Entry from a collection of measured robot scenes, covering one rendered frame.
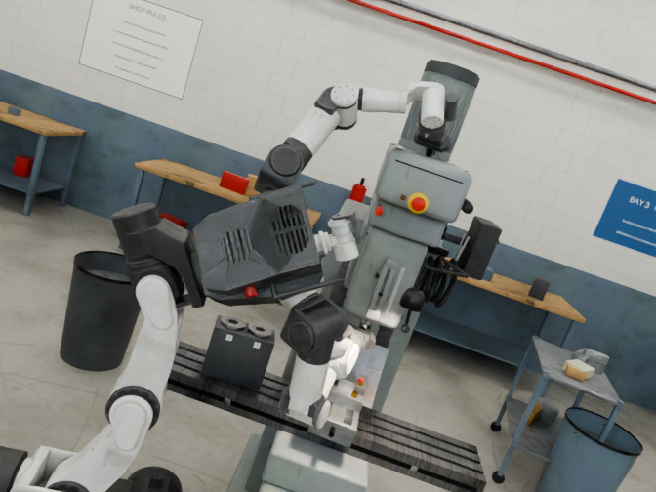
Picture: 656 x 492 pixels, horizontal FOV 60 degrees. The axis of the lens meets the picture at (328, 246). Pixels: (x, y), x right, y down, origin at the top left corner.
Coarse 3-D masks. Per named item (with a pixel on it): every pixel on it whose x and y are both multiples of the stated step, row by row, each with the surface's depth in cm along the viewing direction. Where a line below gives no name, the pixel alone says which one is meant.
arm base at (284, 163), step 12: (288, 144) 152; (276, 156) 150; (288, 156) 151; (300, 156) 152; (264, 168) 149; (276, 168) 149; (288, 168) 150; (300, 168) 151; (264, 180) 151; (276, 180) 150; (288, 180) 150
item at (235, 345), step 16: (224, 320) 204; (240, 320) 209; (224, 336) 200; (240, 336) 201; (256, 336) 203; (272, 336) 208; (208, 352) 201; (224, 352) 202; (240, 352) 202; (256, 352) 203; (208, 368) 203; (224, 368) 203; (240, 368) 204; (256, 368) 204; (240, 384) 206; (256, 384) 206
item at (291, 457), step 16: (272, 448) 189; (288, 448) 192; (304, 448) 195; (320, 448) 198; (272, 464) 188; (288, 464) 188; (304, 464) 187; (320, 464) 190; (336, 464) 192; (352, 464) 196; (368, 464) 200; (272, 480) 190; (288, 480) 189; (304, 480) 188; (320, 480) 188; (336, 480) 187; (352, 480) 187
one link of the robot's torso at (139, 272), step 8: (152, 264) 145; (160, 264) 146; (128, 272) 147; (136, 272) 145; (144, 272) 145; (152, 272) 145; (160, 272) 146; (168, 272) 147; (176, 272) 150; (136, 280) 145; (168, 280) 146; (176, 280) 149; (176, 288) 147; (176, 296) 149
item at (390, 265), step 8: (392, 264) 183; (384, 272) 184; (392, 272) 184; (384, 280) 185; (376, 288) 186; (384, 288) 185; (376, 296) 186; (384, 296) 186; (376, 304) 186; (368, 312) 187; (376, 312) 187; (376, 320) 188
